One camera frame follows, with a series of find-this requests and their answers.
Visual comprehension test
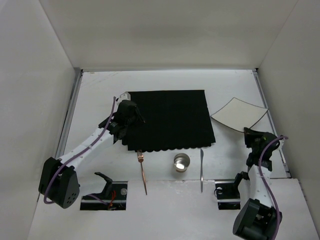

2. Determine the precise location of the silver table knife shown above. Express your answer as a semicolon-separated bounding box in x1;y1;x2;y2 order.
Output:
200;148;204;193

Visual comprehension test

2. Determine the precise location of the black cloth placemat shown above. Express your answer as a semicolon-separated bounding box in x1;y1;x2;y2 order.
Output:
122;89;216;153

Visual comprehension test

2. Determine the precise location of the copper fork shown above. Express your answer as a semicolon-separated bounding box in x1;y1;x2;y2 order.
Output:
137;150;148;196

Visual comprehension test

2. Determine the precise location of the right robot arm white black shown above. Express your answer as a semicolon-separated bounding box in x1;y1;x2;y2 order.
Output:
232;127;283;240

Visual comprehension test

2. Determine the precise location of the square white plate black rim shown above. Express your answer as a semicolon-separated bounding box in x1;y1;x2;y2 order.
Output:
211;97;269;133

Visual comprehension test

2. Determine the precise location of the silver metal cup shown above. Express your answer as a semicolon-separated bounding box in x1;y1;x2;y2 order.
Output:
173;153;191;173

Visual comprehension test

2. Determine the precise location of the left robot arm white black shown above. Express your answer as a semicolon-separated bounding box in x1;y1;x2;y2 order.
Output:
38;98;145;209

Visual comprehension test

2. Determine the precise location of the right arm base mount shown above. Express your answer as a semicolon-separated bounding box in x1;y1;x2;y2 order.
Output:
213;171;249;210

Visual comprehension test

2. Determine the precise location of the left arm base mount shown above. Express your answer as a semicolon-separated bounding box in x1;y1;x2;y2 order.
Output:
79;172;128;211

